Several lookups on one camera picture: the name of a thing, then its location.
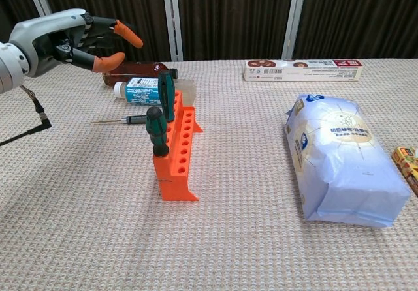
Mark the orange plastic screwdriver rack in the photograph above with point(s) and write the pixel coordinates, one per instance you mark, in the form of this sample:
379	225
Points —
173	186

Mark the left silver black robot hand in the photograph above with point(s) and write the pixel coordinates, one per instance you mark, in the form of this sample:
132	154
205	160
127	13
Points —
42	33

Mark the large green black screwdriver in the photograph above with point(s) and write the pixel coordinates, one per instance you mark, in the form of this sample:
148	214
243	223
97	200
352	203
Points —
156	131

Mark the pale blue tissue pack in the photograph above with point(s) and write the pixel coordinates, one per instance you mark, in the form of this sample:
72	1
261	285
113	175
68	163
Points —
346	160

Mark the brown tea bottle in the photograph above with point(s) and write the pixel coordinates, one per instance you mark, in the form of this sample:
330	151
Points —
140	69

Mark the clear bottle blue label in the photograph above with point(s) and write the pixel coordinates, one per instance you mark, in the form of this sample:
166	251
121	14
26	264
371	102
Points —
140	92

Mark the black metal precision screwdriver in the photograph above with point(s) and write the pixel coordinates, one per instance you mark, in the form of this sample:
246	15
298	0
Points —
137	119

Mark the yellow snack box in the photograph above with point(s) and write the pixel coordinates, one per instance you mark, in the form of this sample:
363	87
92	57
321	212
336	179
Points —
408	163

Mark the beige woven tablecloth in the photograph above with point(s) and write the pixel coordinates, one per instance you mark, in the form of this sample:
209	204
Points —
228	238

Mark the long white cookie box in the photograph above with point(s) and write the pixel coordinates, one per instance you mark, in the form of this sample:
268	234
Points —
303	72

